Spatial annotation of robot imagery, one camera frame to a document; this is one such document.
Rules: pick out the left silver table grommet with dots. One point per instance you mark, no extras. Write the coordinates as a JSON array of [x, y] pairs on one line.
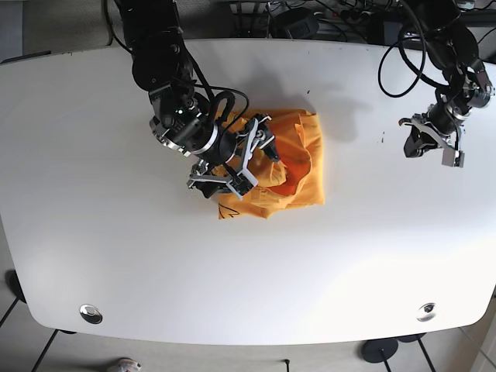
[[90, 314]]

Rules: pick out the black power adapter box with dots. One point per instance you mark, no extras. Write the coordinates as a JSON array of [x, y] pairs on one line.
[[295, 24]]

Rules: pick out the black round stand base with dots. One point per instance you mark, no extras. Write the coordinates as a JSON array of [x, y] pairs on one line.
[[379, 350]]

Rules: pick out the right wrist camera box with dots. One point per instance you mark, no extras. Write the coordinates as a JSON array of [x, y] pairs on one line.
[[240, 185]]

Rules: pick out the white orange sneaker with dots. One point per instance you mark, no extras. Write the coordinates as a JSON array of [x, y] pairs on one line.
[[125, 365]]

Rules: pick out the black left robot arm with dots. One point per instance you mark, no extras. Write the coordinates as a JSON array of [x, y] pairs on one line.
[[443, 53]]

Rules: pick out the orange T-shirt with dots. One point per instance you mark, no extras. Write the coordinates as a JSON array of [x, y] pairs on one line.
[[294, 181]]

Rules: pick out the silver table grommet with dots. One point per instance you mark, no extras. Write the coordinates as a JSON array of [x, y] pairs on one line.
[[90, 314], [426, 312]]

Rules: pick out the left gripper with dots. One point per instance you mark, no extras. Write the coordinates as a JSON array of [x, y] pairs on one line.
[[424, 136]]

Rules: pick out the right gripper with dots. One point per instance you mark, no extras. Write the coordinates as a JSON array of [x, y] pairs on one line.
[[223, 168]]

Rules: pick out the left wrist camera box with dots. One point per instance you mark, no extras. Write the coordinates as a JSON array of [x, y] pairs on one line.
[[453, 158]]

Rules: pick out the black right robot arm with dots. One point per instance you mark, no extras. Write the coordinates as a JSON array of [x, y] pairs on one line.
[[189, 115]]

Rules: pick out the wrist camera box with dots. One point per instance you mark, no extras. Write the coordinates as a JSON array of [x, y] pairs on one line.
[[453, 158], [240, 185]]

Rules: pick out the right silver table grommet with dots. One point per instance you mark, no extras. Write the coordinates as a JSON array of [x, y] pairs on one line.
[[426, 312]]

